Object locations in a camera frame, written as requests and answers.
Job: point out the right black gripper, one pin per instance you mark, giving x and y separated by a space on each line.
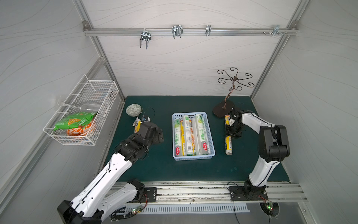
233 129

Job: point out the white green wrap roll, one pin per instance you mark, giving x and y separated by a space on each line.
177 138
187 135

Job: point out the light blue plastic basket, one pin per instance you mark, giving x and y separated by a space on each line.
212 152

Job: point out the yellow wrap roll long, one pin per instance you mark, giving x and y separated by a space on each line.
182 138

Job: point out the clear wrap roll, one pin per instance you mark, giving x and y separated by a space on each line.
201 130

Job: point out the white wrap roll group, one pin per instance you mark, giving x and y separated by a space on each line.
196 141

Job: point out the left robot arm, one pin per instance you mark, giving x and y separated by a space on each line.
93 205

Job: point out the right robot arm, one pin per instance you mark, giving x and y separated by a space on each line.
273 143

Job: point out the bronze jewelry tree stand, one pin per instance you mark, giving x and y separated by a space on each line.
237 84

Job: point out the dark green table mat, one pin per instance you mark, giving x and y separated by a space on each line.
159 164

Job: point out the orange snack bag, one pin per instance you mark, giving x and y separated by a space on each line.
80 131

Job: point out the green snack bag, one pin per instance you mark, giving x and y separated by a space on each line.
76 120

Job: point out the double metal hook left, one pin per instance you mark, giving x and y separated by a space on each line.
145 38

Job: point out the double metal hook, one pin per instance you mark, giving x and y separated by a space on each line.
177 31
145 38

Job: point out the single metal hook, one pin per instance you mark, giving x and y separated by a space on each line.
208 30

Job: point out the double metal hook middle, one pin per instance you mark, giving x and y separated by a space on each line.
177 31

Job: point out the metal hook right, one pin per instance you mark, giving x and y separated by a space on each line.
276 31

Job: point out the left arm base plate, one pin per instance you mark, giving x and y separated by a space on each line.
149 195

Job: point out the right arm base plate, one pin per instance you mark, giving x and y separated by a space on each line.
247 192

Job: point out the white slotted cable duct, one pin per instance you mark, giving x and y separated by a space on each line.
218 208

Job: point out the aluminium front rail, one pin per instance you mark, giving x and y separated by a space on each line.
200 192

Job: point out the aluminium rail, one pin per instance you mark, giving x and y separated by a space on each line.
200 192
187 32

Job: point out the white wire wall basket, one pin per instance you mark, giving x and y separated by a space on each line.
88 96

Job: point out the aluminium top rail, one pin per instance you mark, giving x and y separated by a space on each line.
187 32

